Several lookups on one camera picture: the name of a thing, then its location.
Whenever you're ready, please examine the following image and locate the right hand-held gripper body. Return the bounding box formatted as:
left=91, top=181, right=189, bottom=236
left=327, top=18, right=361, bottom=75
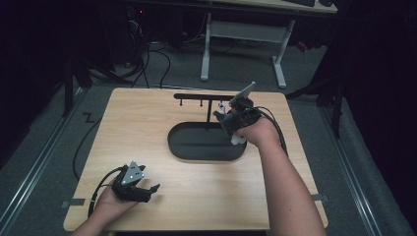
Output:
left=225, top=81, right=264, bottom=137

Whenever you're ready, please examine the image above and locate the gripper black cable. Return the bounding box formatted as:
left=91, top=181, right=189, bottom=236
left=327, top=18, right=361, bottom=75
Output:
left=255, top=105, right=290, bottom=157
left=88, top=165, right=128, bottom=218

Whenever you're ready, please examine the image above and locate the black metal stand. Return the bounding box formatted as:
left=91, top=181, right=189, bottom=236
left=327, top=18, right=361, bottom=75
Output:
left=285, top=74, right=346, bottom=140
left=61, top=58, right=94, bottom=118

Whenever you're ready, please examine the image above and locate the person's right hand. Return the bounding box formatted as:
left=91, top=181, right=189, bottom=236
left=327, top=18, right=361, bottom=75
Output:
left=235, top=115, right=280, bottom=149

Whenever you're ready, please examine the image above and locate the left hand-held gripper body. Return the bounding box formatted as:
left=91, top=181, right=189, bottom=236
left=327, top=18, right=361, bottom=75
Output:
left=111, top=160, right=153, bottom=204

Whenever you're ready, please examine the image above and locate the black hook stand with tray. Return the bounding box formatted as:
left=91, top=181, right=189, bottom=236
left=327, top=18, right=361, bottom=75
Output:
left=166, top=92, right=248, bottom=162

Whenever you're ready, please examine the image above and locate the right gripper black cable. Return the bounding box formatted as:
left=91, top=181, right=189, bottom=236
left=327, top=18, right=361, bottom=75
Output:
left=255, top=105, right=290, bottom=157

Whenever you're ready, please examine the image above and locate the black floor cable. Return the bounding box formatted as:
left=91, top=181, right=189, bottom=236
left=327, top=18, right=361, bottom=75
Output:
left=72, top=117, right=103, bottom=182

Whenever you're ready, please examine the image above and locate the white-legged wooden desk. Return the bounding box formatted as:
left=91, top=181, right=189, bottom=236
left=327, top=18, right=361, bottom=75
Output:
left=199, top=0, right=338, bottom=90

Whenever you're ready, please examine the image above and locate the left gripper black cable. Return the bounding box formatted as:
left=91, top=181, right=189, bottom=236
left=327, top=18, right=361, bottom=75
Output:
left=88, top=165, right=128, bottom=218

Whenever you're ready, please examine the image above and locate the grey plush toy keychain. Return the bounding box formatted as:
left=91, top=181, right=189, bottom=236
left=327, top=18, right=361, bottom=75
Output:
left=212, top=101, right=248, bottom=146

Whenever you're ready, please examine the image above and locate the bundle of black floor cables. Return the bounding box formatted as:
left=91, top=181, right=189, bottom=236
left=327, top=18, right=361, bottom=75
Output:
left=126, top=9, right=173, bottom=90

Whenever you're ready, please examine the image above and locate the person's left hand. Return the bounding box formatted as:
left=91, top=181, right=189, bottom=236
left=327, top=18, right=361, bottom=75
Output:
left=92, top=186, right=140, bottom=218

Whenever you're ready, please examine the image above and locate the metal floor rail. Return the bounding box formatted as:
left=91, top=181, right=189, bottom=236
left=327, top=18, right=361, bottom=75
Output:
left=0, top=88, right=85, bottom=232
left=318, top=103, right=384, bottom=236

